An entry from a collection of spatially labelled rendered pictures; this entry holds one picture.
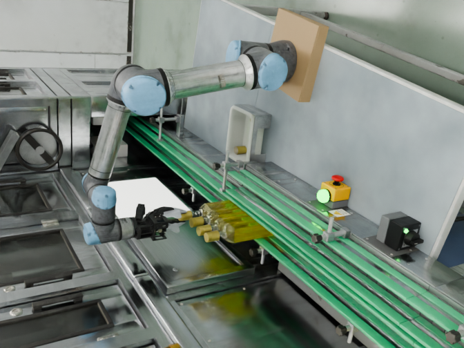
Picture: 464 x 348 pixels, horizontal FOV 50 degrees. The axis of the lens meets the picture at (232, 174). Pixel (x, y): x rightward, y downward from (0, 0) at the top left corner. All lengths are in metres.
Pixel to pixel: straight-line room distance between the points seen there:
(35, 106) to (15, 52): 2.77
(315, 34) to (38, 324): 1.25
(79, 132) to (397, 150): 1.59
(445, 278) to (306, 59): 0.83
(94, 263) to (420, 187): 1.11
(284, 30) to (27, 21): 3.64
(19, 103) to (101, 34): 3.01
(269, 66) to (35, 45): 3.88
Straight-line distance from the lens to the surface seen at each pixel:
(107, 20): 5.40
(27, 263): 1.89
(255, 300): 1.71
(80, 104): 2.54
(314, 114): 1.81
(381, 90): 1.58
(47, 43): 5.28
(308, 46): 1.77
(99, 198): 1.61
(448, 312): 1.33
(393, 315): 1.38
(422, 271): 1.43
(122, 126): 1.66
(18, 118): 2.51
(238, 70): 1.59
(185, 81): 1.52
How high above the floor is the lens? 1.92
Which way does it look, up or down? 31 degrees down
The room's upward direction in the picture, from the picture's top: 96 degrees counter-clockwise
